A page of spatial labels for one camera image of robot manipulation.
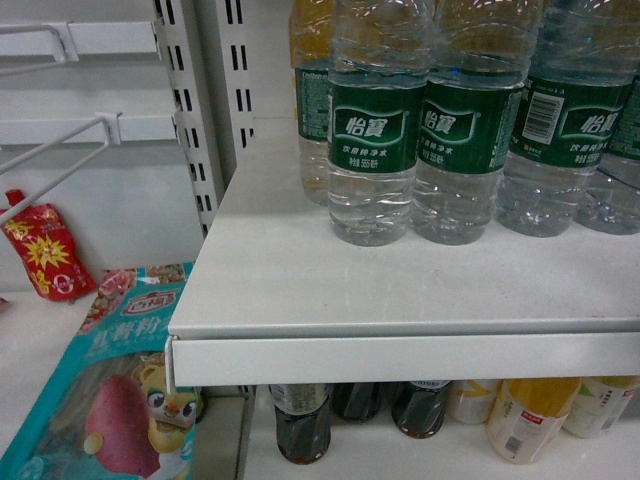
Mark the water bottle front left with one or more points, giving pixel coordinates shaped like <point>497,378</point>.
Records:
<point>378,68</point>

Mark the water bottle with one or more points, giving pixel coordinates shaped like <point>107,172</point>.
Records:
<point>309,42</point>
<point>480,56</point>
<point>611,203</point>
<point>378,68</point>

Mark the water bottle rear left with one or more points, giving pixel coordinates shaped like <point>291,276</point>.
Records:
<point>309,42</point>

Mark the white slotted shelf upright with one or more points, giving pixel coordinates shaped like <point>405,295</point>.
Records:
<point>203,44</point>

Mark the water bottle front middle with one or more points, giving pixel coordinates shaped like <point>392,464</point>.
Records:
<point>480,56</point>

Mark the water bottle far right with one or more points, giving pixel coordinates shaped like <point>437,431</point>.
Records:
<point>611,203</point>

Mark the water bottle barcode label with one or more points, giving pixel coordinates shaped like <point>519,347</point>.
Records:
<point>586,56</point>

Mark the dark tea bottle middle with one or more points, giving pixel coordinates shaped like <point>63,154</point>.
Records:
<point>356,402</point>

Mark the dark tea bottle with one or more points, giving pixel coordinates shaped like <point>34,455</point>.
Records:
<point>302,415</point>
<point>418,407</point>
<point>356,402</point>

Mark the dark tea bottle left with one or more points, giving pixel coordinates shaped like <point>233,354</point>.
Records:
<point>302,415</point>

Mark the dark tea bottle right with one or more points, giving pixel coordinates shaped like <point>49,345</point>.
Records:
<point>418,407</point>

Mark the cream label drink bottle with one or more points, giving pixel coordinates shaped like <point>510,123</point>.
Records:
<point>470,401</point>

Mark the red snack packet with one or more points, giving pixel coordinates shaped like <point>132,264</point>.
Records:
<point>47,249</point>

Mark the yellow juice bottle white label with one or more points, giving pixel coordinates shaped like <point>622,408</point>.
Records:
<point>528,414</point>

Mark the teal sweet potato noodle bag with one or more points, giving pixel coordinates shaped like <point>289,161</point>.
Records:
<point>107,411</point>

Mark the pale green drink bottle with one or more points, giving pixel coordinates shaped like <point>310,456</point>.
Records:
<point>599,403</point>

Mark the white wire display hook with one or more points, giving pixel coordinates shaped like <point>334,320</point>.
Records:
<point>104,131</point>

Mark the white upper wire hook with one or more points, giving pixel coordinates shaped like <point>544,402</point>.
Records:
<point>26,48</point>

